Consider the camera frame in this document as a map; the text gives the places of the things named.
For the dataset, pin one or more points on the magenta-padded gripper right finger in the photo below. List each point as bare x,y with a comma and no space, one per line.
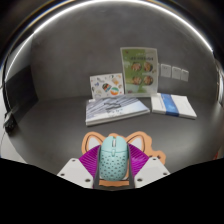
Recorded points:
151,170

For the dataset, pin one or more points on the green food menu sign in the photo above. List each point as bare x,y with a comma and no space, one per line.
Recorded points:
139,71

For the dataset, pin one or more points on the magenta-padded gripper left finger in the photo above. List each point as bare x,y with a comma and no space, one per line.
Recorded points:
75,171

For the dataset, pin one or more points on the white sticker card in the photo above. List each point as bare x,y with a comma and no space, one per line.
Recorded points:
106,86

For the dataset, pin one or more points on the grey patterned book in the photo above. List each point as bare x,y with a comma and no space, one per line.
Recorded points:
113,109

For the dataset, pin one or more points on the white and blue book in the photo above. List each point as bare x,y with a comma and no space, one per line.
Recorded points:
173,106

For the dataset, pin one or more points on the orange dog-shaped mouse pad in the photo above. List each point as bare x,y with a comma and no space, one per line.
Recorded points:
115,183

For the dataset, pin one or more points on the teal dotted computer mouse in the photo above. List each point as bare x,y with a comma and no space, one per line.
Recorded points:
114,160

